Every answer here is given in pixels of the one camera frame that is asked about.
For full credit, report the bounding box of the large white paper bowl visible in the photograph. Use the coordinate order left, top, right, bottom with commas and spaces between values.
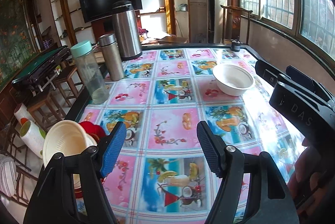
212, 64, 254, 97

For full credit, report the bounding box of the beige ribbed bowl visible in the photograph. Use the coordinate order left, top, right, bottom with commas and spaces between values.
42, 119, 98, 196

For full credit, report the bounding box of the white patterned roll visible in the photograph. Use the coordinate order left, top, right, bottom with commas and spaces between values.
14, 103, 35, 125
20, 120, 46, 159

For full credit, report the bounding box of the small black ashtray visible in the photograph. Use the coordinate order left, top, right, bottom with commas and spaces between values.
231, 39, 241, 52

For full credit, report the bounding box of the red plastic basket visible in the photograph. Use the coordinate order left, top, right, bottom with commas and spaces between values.
74, 121, 106, 198

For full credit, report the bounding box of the dark wooden chair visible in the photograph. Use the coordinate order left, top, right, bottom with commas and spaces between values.
220, 5, 253, 45

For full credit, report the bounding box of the colourful fruit print tablecloth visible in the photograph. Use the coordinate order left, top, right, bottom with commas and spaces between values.
77, 48, 304, 223

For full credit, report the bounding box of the wooden stool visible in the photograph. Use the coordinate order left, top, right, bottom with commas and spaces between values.
53, 65, 85, 107

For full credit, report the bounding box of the green mahjong table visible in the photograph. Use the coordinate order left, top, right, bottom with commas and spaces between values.
11, 46, 70, 92

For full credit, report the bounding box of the clear bottle mint lid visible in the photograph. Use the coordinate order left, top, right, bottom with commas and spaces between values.
70, 40, 109, 105

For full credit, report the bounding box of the slim steel thermos flask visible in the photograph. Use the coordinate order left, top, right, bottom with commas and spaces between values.
99, 33, 124, 81

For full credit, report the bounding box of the large steel thermos pot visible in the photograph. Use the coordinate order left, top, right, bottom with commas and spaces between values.
112, 0, 142, 61

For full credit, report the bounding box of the large floral wall painting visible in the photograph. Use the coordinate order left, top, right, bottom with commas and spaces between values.
0, 0, 37, 87

